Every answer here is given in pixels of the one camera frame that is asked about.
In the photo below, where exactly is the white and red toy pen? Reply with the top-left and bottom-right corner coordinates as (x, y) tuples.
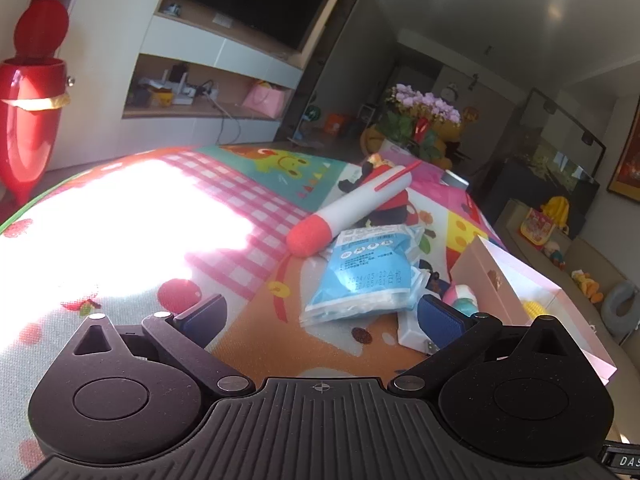
(287, 160), (422, 259)

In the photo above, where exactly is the pink cardboard box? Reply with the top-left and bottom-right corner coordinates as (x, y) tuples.
(449, 235), (619, 387)

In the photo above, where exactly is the white charger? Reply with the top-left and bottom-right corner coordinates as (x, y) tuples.
(397, 307), (442, 357)

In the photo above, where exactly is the orange plush toy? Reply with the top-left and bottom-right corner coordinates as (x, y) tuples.
(572, 269), (604, 304)

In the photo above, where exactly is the red floor vase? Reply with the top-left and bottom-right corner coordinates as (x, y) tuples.
(0, 0), (71, 207)

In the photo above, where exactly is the small doll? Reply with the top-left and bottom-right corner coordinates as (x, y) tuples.
(542, 240), (569, 272)

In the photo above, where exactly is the pink orchid plant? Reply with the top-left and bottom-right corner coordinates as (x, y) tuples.
(382, 82), (463, 161)

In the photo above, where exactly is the yellow corn toy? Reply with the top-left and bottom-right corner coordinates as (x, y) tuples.
(520, 297), (547, 322)

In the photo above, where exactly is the colourful printed bag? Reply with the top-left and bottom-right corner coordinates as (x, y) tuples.
(520, 207), (556, 247)

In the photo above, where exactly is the colourful cartoon play mat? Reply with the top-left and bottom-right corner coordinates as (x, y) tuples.
(0, 144), (516, 463)

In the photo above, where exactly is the white router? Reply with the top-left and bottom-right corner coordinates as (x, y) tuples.
(137, 62), (199, 106)

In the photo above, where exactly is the pink and teal toy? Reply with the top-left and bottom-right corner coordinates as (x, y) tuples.
(442, 284), (482, 319)

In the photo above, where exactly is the pink gift bag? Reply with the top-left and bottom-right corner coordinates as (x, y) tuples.
(242, 80), (294, 119)

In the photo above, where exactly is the blue face mask packet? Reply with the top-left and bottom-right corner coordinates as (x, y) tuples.
(300, 225), (432, 329)

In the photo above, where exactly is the grey neck pillow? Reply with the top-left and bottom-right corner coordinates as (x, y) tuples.
(602, 280), (640, 345)

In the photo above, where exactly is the glass fish tank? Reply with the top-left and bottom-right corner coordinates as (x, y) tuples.
(484, 87), (609, 227)

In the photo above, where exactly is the white wall shelf unit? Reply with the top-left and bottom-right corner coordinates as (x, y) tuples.
(50, 0), (362, 172)

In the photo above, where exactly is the beige sofa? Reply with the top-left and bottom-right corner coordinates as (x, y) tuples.
(492, 197), (640, 397)

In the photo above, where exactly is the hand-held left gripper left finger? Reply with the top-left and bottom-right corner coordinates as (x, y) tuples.
(72, 294), (256, 398)

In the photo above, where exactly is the yellow backpack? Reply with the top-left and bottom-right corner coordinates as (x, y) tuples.
(540, 196), (572, 234)

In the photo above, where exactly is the framed red picture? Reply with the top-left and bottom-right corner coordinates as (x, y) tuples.
(607, 109), (640, 196)

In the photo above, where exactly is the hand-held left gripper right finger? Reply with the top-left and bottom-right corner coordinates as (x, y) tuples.
(389, 294), (568, 397)

